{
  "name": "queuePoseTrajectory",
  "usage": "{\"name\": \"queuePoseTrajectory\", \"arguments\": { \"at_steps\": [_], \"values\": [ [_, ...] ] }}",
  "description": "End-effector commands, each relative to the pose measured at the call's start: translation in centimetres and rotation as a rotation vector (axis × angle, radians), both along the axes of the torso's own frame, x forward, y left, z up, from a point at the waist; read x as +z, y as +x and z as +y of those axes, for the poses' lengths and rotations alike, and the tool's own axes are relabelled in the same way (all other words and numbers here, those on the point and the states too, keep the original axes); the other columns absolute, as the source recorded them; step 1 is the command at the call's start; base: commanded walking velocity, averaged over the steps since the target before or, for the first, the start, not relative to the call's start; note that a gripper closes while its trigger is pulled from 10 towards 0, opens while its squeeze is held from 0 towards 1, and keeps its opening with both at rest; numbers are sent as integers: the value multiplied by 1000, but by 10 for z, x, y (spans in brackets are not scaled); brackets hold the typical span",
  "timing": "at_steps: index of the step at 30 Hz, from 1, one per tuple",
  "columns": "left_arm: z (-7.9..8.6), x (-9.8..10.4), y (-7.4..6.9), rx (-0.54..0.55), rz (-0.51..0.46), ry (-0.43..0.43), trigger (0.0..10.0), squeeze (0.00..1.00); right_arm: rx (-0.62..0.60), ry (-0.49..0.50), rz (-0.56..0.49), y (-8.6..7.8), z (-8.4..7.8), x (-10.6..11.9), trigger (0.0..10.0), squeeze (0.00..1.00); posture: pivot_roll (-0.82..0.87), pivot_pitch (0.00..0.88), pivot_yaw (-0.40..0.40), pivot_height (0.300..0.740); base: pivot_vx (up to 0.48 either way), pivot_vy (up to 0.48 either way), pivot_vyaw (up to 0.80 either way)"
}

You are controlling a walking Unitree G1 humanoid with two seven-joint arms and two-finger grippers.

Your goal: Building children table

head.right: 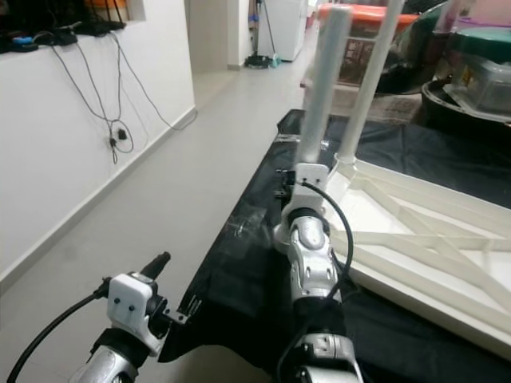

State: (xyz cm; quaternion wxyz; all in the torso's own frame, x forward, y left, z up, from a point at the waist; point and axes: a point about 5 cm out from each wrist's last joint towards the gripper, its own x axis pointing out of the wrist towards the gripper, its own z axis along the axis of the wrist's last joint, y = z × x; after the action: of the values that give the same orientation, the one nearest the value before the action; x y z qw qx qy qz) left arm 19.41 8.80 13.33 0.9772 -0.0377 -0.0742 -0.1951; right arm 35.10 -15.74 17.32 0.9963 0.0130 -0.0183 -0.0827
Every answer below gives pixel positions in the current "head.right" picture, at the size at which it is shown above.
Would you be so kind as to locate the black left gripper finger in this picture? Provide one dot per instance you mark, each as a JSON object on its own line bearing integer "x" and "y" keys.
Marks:
{"x": 156, "y": 266}

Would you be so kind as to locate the white plastic table leg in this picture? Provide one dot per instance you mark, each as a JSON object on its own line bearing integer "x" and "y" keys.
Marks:
{"x": 371, "y": 80}
{"x": 323, "y": 80}

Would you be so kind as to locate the white plastic table top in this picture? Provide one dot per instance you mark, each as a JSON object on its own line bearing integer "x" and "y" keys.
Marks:
{"x": 447, "y": 231}

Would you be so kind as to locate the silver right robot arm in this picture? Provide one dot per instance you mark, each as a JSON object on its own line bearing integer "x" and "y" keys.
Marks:
{"x": 311, "y": 263}

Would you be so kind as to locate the clear plastic tape piece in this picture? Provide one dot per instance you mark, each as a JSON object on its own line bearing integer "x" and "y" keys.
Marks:
{"x": 243, "y": 223}
{"x": 287, "y": 137}

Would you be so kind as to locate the black plastic table cover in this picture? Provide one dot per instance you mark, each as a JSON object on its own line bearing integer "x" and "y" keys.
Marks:
{"x": 231, "y": 319}

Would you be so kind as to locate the floor mop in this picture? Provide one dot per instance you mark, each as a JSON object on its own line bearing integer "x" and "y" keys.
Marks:
{"x": 263, "y": 60}

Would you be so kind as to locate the black power adapter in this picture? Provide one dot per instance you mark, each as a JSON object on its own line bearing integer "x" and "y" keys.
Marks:
{"x": 124, "y": 136}

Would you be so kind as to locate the beige patterned bench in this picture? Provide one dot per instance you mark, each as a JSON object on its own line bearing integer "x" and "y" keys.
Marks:
{"x": 399, "y": 102}

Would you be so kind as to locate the orange lid storage box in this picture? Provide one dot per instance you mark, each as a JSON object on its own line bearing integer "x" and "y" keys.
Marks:
{"x": 359, "y": 52}

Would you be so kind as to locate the black bag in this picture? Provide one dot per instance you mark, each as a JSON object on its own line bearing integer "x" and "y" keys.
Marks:
{"x": 423, "y": 48}

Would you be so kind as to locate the clear plastic storage container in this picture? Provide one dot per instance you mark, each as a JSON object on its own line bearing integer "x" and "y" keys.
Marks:
{"x": 483, "y": 80}

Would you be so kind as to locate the black wifi router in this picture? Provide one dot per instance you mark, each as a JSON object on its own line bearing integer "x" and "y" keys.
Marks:
{"x": 96, "y": 30}

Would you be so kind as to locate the green round lid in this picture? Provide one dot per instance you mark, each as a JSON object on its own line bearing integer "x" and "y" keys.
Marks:
{"x": 487, "y": 44}

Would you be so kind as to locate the small blue gadget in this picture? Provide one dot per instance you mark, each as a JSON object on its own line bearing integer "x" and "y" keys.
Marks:
{"x": 20, "y": 38}

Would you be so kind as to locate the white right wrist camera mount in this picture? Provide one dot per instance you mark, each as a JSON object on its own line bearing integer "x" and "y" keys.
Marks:
{"x": 307, "y": 191}

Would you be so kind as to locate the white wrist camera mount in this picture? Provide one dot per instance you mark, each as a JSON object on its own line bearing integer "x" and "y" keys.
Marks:
{"x": 307, "y": 191}
{"x": 134, "y": 307}

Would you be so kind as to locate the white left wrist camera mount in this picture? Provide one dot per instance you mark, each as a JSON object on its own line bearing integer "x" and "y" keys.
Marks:
{"x": 134, "y": 307}

